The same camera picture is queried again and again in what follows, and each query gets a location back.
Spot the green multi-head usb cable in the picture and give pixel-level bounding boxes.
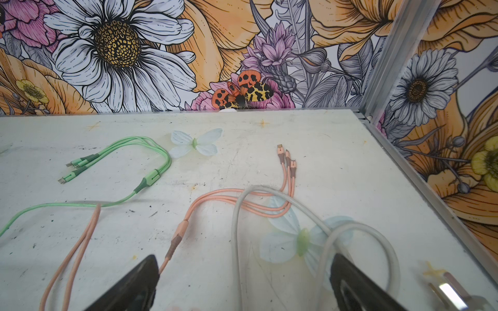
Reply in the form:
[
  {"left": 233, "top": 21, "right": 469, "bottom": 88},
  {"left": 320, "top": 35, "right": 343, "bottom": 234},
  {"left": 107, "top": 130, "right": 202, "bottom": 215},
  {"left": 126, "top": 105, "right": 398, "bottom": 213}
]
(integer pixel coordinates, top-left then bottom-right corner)
[{"left": 0, "top": 135, "right": 172, "bottom": 238}]

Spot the white power strip cord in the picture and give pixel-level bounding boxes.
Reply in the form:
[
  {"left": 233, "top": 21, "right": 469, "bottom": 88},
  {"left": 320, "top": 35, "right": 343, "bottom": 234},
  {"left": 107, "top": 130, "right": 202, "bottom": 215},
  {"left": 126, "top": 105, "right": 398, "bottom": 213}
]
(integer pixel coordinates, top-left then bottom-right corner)
[{"left": 230, "top": 184, "right": 495, "bottom": 311}]

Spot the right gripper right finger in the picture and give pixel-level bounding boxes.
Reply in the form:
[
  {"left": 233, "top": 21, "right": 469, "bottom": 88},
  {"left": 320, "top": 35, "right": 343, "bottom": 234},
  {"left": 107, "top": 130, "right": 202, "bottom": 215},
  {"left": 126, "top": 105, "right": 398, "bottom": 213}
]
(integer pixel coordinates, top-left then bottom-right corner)
[{"left": 329, "top": 254, "right": 405, "bottom": 311}]

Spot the pink multi-head usb cable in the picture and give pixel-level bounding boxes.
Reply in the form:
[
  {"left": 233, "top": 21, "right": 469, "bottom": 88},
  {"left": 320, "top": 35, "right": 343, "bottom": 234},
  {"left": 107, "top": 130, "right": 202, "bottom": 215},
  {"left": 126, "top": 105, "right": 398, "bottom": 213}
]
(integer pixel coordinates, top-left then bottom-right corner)
[{"left": 38, "top": 143, "right": 298, "bottom": 311}]

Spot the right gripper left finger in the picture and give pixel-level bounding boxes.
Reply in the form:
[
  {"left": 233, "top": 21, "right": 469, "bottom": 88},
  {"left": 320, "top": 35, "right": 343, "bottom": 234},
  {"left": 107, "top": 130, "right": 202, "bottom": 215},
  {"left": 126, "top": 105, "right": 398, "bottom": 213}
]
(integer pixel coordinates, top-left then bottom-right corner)
[{"left": 86, "top": 255, "right": 160, "bottom": 311}]

